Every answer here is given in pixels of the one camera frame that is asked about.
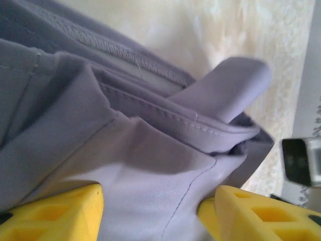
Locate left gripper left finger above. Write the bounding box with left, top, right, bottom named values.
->
left=0, top=184, right=105, bottom=241

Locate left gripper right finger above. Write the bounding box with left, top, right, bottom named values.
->
left=198, top=185, right=321, bottom=241

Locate lavender skirt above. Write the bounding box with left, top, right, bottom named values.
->
left=0, top=0, right=274, bottom=241

